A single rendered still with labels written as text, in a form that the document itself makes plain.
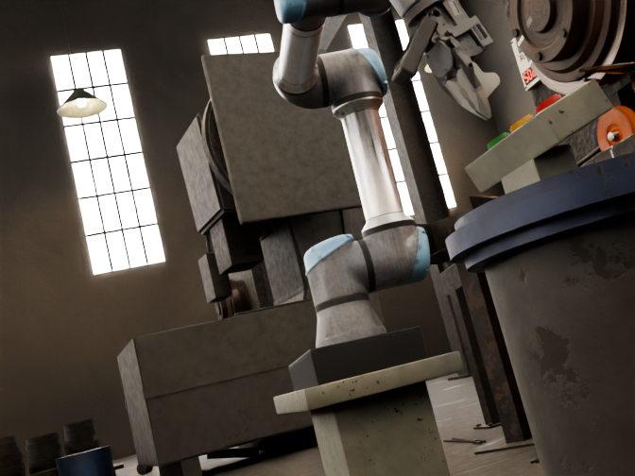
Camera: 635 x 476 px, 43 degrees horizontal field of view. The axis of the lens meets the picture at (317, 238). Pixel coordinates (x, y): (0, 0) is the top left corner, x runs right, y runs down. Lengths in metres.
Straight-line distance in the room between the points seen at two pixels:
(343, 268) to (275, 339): 2.53
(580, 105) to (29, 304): 11.01
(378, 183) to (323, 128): 3.13
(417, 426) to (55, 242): 10.64
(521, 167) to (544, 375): 0.48
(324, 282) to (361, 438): 0.32
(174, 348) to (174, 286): 7.91
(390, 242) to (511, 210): 0.94
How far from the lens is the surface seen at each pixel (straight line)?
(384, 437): 1.59
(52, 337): 11.79
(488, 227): 0.77
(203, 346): 4.07
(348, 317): 1.63
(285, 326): 4.19
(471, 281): 2.43
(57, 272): 11.94
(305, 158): 4.71
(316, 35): 1.51
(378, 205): 1.71
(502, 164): 1.24
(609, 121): 2.25
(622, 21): 2.16
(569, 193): 0.74
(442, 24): 1.34
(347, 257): 1.66
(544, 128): 1.14
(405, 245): 1.69
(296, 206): 4.59
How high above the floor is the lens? 0.30
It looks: 10 degrees up
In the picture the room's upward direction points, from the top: 14 degrees counter-clockwise
